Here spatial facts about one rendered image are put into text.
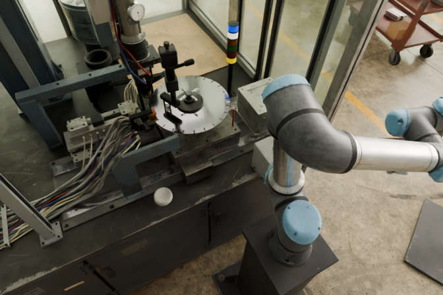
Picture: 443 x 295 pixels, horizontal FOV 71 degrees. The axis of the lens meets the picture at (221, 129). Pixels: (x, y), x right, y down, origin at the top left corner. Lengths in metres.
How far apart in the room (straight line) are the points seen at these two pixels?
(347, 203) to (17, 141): 1.90
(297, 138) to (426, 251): 1.74
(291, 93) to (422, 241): 1.75
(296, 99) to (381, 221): 1.67
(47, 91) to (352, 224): 1.82
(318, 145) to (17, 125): 1.39
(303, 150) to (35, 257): 0.99
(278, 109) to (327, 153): 0.14
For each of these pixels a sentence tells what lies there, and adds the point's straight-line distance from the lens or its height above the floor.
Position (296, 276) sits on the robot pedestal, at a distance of 1.18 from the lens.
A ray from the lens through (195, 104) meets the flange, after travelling 1.25.
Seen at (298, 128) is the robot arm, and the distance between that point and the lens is 0.65.
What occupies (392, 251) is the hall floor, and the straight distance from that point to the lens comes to 2.22.
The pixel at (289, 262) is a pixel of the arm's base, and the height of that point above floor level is 0.77.
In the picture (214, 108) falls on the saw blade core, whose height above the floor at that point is 0.95.
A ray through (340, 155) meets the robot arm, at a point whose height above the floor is 1.35.
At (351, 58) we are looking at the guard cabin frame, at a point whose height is 1.24.
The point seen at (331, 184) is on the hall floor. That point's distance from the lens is 2.28.
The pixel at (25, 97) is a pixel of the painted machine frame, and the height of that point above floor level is 1.04.
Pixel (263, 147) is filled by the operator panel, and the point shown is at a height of 0.90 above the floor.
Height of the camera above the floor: 1.86
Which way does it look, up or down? 50 degrees down
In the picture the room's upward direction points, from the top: 2 degrees clockwise
